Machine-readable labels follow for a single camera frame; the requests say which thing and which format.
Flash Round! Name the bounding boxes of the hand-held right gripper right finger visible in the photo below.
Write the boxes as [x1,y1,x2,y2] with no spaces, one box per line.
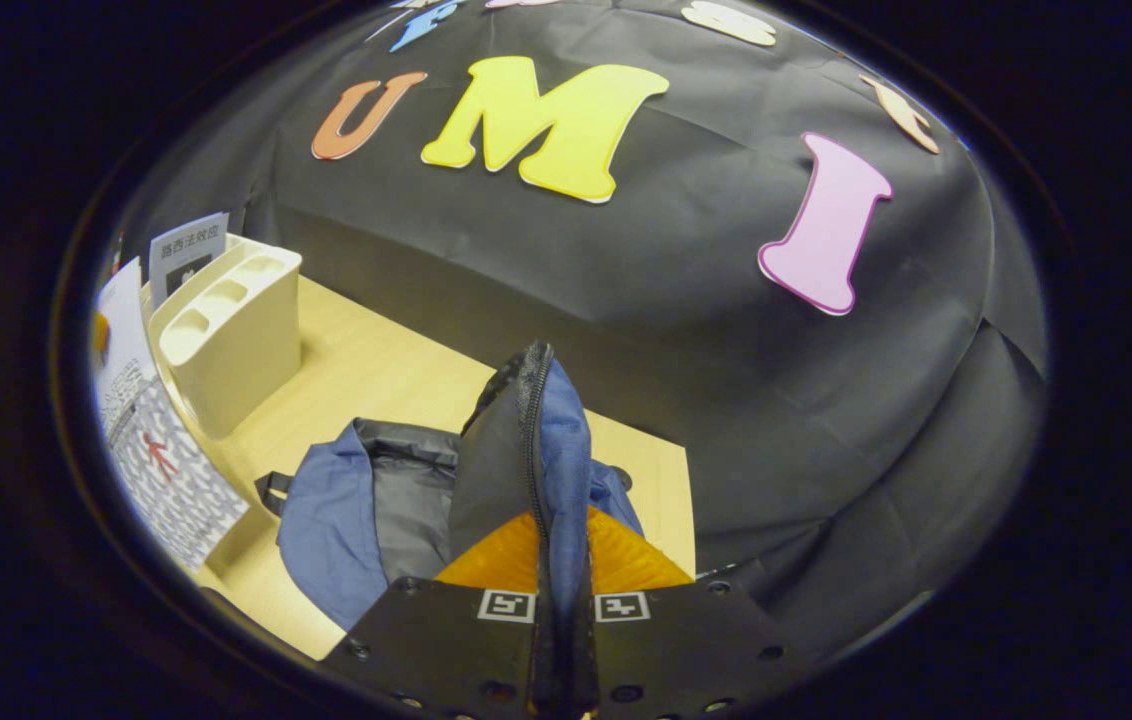
[566,505,797,720]

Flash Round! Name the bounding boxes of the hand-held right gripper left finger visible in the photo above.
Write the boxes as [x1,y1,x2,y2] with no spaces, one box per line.
[321,512,539,720]

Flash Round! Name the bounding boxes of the white book dark picture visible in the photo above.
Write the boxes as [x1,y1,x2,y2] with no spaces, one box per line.
[148,212,230,309]

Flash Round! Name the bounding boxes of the cream plastic bookshelf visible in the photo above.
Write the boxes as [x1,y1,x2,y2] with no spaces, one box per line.
[141,235,304,442]

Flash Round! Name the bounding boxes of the grey patterned book red figure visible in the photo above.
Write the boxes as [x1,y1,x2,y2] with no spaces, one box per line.
[91,258,251,572]

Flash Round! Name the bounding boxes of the blue schoolbag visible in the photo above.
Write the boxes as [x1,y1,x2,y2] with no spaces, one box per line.
[256,342,647,720]

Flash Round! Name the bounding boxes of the black backdrop cloth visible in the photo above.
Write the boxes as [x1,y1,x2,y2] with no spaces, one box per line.
[121,0,1049,641]

